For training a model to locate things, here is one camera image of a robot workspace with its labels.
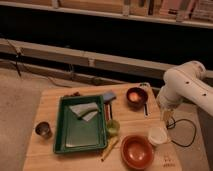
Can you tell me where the grey-green sponge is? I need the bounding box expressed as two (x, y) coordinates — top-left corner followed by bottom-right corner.
(69, 102), (99, 121)

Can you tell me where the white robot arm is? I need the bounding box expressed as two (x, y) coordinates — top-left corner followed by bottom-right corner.
(156, 61), (213, 122)

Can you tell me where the black marker pen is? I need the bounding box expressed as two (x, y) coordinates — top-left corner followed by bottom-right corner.
(144, 103), (148, 117)

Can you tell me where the small dark bowl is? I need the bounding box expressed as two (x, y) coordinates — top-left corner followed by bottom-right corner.
(126, 87), (148, 109)

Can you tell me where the large red-brown bowl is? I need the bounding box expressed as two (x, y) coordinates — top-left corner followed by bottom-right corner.
(120, 135), (154, 171)

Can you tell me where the small green cup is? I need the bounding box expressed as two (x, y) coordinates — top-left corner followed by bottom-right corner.
(107, 120), (120, 136)

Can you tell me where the yellow wooden stick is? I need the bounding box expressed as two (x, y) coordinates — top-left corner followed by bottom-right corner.
(101, 137), (119, 161)

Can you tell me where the red pen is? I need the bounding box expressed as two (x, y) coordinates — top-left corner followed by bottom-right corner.
(105, 103), (113, 120)

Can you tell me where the green plastic tray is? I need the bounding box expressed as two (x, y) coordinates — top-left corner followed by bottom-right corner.
(53, 95), (107, 154)

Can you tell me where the small metal cup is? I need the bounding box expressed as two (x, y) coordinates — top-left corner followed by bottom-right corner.
(35, 122), (52, 139)

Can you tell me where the black cable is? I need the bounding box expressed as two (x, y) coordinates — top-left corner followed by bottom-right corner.
(165, 117), (198, 148)

